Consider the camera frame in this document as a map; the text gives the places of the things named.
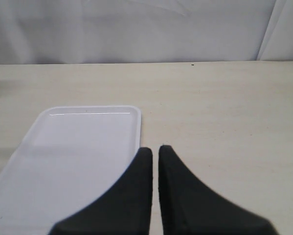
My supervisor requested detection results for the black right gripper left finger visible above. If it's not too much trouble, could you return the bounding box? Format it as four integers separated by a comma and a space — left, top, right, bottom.
49, 147, 153, 235

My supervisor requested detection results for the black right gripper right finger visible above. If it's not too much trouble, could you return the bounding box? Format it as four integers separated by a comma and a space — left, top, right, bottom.
158, 145, 278, 235

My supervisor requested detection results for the white plastic tray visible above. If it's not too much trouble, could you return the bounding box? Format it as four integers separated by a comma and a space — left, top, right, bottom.
0, 105, 141, 235

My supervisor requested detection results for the white backdrop curtain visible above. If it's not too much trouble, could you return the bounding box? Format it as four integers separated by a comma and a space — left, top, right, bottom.
0, 0, 293, 64

